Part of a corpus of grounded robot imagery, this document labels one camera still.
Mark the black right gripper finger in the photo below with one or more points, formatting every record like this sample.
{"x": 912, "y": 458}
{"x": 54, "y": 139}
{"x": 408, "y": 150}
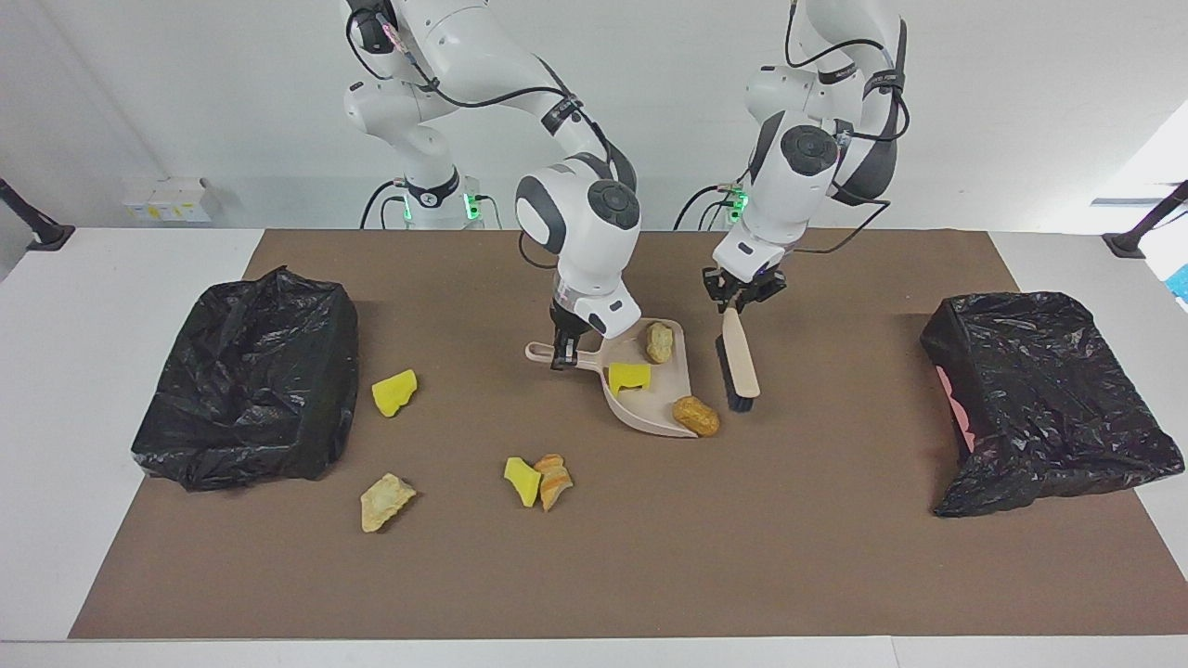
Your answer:
{"x": 560, "y": 358}
{"x": 575, "y": 358}

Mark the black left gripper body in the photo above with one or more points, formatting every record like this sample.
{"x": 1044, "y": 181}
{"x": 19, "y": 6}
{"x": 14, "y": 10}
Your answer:
{"x": 747, "y": 278}

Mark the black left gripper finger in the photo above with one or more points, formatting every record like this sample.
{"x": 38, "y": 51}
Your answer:
{"x": 724, "y": 303}
{"x": 754, "y": 297}

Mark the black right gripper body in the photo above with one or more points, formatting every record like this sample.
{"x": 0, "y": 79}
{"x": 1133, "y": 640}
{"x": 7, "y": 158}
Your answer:
{"x": 571, "y": 329}

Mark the notched yellow sponge piece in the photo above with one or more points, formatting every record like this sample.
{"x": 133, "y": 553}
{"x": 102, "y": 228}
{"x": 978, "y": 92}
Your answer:
{"x": 629, "y": 377}

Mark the beige hand brush black bristles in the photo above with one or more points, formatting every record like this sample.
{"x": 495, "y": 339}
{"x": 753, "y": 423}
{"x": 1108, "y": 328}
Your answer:
{"x": 741, "y": 366}

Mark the small golden croissant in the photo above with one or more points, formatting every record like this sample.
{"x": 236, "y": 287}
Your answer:
{"x": 659, "y": 341}

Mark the beige plastic dustpan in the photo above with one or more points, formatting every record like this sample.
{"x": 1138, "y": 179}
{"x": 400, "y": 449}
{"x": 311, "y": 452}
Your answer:
{"x": 659, "y": 399}

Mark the brown round bun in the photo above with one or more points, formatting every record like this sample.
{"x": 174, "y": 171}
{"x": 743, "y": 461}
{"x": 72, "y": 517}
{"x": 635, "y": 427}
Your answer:
{"x": 696, "y": 416}

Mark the striped orange croissant piece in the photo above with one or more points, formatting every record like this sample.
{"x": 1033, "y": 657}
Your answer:
{"x": 555, "y": 481}

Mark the tan bread chunk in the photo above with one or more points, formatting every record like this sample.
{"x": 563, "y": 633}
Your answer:
{"x": 383, "y": 502}

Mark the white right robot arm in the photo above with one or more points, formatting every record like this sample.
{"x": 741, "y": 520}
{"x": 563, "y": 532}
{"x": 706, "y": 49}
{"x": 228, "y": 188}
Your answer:
{"x": 575, "y": 213}

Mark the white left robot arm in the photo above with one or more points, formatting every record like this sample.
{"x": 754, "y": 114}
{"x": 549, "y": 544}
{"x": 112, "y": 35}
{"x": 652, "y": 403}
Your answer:
{"x": 798, "y": 176}

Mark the pink bin with black bag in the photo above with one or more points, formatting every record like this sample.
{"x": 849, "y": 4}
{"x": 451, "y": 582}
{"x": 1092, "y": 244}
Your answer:
{"x": 1049, "y": 399}

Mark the bin lined with black bag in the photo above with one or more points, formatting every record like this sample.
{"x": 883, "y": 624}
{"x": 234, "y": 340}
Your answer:
{"x": 241, "y": 390}

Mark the brown table mat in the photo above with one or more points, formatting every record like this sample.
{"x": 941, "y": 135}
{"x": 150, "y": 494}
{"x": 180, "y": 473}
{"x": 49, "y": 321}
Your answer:
{"x": 594, "y": 566}

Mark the blue object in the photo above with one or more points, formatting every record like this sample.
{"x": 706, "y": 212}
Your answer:
{"x": 1181, "y": 283}

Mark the black camera stand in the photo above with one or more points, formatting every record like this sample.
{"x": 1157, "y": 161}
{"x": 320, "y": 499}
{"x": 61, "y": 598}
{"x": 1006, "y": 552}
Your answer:
{"x": 1137, "y": 239}
{"x": 42, "y": 232}

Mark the white wall socket box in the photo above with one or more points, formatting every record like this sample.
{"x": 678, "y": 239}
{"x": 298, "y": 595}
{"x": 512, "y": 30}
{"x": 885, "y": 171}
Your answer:
{"x": 167, "y": 199}

